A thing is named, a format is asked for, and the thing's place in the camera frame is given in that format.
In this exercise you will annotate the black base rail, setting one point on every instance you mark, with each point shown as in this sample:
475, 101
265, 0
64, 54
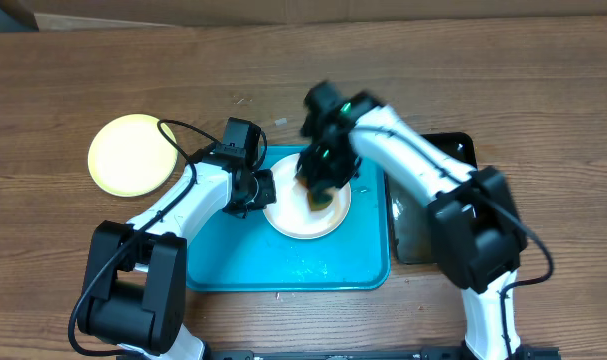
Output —
427, 353

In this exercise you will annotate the teal plastic tray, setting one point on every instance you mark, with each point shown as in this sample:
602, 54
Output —
233, 254

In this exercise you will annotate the white plate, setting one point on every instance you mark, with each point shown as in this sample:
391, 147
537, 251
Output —
292, 214

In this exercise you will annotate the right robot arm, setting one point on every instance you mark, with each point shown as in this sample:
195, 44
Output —
474, 228

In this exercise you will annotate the green yellow sponge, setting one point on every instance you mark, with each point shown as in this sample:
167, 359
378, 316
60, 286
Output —
319, 197

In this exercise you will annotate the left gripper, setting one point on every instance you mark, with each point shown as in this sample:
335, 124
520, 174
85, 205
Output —
269, 194

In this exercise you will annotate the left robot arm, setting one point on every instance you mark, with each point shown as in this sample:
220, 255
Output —
134, 290

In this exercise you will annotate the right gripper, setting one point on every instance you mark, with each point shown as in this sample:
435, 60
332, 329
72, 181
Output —
319, 167

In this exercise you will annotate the black water basin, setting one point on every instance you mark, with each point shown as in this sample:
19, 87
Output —
409, 228

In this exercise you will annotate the yellow-green plate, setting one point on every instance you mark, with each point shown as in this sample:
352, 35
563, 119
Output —
132, 155

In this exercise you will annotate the small white debris piece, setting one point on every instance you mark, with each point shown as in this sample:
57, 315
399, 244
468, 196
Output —
281, 121

